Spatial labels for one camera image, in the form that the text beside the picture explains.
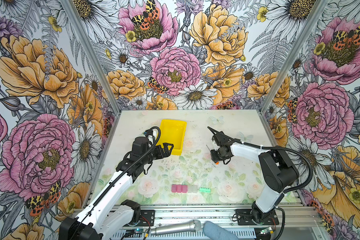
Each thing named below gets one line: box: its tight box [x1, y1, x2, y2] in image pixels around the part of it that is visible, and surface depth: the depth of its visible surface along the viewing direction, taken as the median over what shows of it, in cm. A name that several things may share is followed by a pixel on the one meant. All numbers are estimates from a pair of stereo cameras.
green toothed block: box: [199, 187, 211, 193], surface depth 85 cm
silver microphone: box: [150, 220, 202, 236], surface depth 71 cm
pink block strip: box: [171, 184, 188, 193], surface depth 85 cm
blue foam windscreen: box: [203, 220, 239, 240], surface depth 70 cm
